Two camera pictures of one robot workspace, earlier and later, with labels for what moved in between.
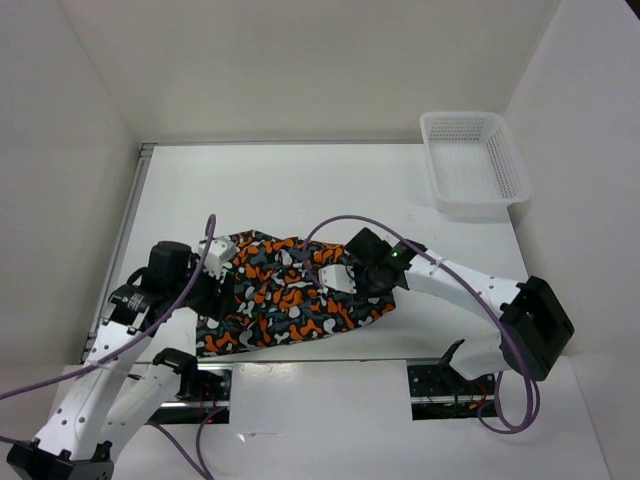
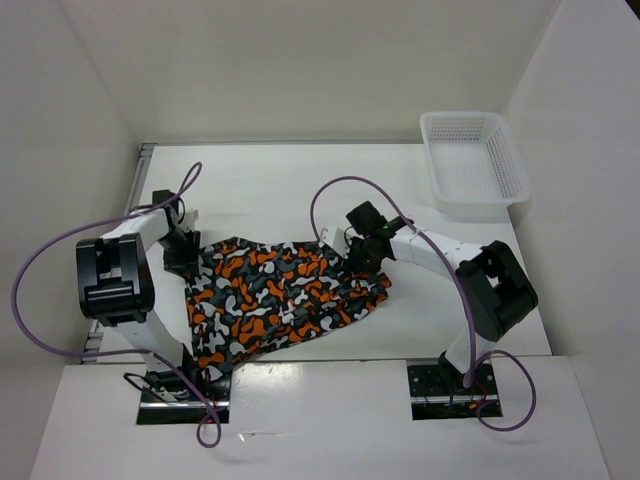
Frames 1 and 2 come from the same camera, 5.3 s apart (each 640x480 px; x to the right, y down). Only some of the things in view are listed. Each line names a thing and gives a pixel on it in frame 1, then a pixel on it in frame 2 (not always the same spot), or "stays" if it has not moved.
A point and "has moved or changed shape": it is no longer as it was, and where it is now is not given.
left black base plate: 209,402 stays
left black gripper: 218,304 → 190,258
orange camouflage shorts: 279,289 has moved or changed shape
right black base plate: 441,392 stays
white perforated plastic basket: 475,165 stays
